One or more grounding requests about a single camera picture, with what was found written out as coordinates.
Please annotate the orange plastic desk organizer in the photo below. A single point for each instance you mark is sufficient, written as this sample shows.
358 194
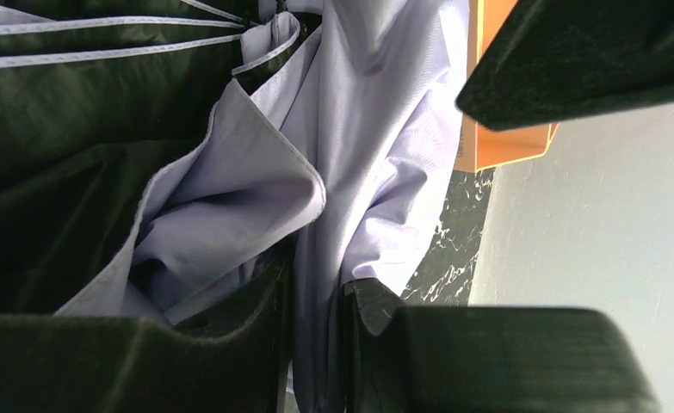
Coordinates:
492 135

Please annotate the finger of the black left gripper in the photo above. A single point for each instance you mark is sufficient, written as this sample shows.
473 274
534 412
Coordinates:
586 58

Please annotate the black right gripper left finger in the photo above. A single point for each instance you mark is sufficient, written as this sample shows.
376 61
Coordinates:
232 357

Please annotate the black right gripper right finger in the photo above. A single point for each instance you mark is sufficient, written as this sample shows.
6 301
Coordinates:
412 358

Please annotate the lavender folding umbrella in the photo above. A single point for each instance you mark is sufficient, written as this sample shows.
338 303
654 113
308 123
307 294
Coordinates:
152 151

